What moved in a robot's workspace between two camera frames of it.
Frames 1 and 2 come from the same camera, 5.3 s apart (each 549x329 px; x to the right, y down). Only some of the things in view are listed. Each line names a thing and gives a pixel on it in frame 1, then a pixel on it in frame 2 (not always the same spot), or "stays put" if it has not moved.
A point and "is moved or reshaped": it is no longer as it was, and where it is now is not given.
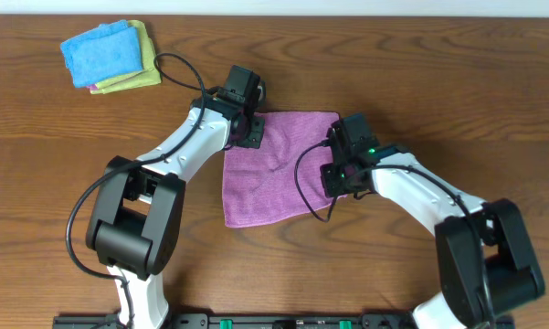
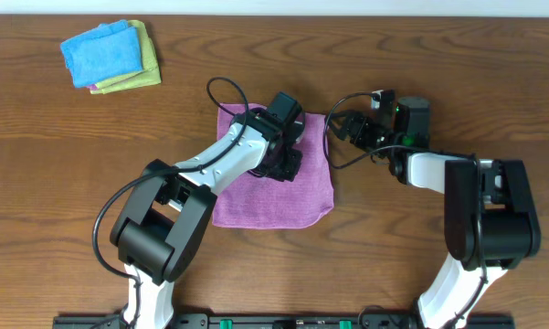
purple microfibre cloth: [282, 177] is moved or reshaped
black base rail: [288, 321] stays put
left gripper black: [254, 132] to [286, 165]
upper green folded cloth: [148, 56] stays put
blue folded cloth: [110, 54] stays put
